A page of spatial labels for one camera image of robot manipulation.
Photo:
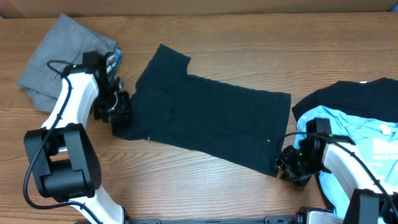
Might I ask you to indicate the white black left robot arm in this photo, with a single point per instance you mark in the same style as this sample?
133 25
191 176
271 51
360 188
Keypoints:
64 169

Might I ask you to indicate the light blue t-shirt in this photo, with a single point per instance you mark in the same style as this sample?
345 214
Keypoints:
377 144

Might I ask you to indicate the folded blue garment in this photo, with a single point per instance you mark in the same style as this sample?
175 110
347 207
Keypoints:
113 61

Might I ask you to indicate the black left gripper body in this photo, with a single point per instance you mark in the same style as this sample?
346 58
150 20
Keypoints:
110 106

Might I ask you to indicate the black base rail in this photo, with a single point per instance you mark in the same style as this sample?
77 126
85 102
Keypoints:
283 219

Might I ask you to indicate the black garment under pile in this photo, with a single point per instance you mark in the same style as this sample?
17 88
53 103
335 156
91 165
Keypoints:
376 99

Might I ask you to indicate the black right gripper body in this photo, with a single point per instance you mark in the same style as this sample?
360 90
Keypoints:
288 160

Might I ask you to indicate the black t-shirt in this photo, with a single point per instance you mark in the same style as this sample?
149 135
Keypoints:
237 124

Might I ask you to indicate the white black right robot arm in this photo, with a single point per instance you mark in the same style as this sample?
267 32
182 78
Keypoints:
370 199

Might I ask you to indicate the folded grey trousers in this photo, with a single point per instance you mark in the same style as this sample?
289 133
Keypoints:
66 41

